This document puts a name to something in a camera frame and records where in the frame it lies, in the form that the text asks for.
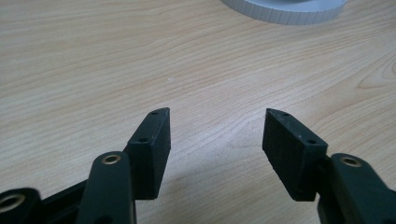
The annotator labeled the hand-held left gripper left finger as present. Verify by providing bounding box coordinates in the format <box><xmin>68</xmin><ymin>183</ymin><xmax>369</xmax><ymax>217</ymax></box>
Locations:
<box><xmin>125</xmin><ymin>106</ymin><xmax>172</xmax><ymax>201</ymax></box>

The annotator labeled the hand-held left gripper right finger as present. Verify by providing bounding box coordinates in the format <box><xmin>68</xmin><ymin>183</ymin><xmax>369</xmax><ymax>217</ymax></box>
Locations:
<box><xmin>262</xmin><ymin>107</ymin><xmax>329</xmax><ymax>203</ymax></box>

